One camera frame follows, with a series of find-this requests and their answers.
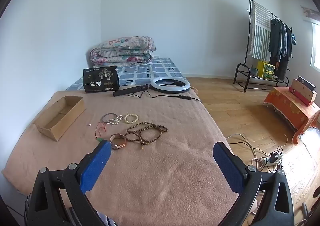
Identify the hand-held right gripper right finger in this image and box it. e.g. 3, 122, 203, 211
213, 142, 295, 226

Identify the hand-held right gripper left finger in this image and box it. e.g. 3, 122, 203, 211
25, 140, 118, 226

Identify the red cord green pendant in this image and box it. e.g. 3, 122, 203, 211
95, 122, 108, 143

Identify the brown strap wristwatch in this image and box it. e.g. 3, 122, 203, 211
110, 133, 127, 150

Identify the brown wooden bead necklace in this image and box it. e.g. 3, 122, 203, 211
124, 121, 168, 151

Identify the cardboard box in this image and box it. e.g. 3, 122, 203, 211
34, 95, 87, 141

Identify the cream bead bracelet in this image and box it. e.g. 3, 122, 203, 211
124, 114, 139, 124

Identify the white power strip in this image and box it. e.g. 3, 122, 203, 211
260, 155, 283, 166

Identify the black plug charger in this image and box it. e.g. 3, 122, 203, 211
269, 152, 282, 164

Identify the person's striped clothing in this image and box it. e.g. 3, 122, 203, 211
96, 211, 118, 226

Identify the black printed package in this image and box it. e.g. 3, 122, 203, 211
83, 66, 120, 93

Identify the orange cloth covered table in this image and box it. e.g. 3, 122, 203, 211
263, 86, 320, 144

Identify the yellow box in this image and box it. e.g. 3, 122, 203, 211
257, 60, 269, 77

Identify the green box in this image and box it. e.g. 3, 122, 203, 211
262, 63, 275, 80

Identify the tan pink long box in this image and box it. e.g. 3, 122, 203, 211
289, 78, 317, 107

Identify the dark long box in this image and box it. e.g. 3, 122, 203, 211
297, 76, 317, 92

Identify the blue checked bed sheet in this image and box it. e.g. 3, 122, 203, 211
66, 57, 185, 91

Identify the folded floral quilt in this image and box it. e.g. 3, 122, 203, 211
89, 36, 157, 67

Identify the black hanging coat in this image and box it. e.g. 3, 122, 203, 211
279, 21, 293, 79

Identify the dark green hanging coat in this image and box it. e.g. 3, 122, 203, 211
269, 17, 283, 64

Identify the striped hanging cloth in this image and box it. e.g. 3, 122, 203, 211
250, 1, 272, 60

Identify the window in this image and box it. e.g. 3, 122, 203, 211
310, 22, 320, 69

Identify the white floor cable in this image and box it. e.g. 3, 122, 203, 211
225, 133, 263, 166

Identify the black ring light cable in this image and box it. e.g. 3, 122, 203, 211
127, 89, 202, 102

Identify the ring light with black stand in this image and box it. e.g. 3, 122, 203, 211
113, 77, 192, 97

